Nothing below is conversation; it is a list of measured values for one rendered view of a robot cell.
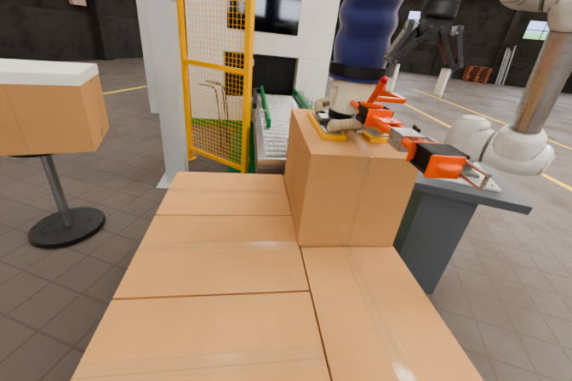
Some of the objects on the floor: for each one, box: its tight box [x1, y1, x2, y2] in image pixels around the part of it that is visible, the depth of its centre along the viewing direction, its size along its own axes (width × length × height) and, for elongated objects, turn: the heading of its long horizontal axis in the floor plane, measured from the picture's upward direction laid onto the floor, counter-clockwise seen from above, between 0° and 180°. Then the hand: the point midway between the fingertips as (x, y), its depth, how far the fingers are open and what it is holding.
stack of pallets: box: [461, 65, 493, 84], centre depth 1526 cm, size 116×80×82 cm
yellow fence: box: [176, 0, 257, 173], centre depth 222 cm, size 87×10×210 cm, turn 48°
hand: (414, 89), depth 68 cm, fingers open, 13 cm apart
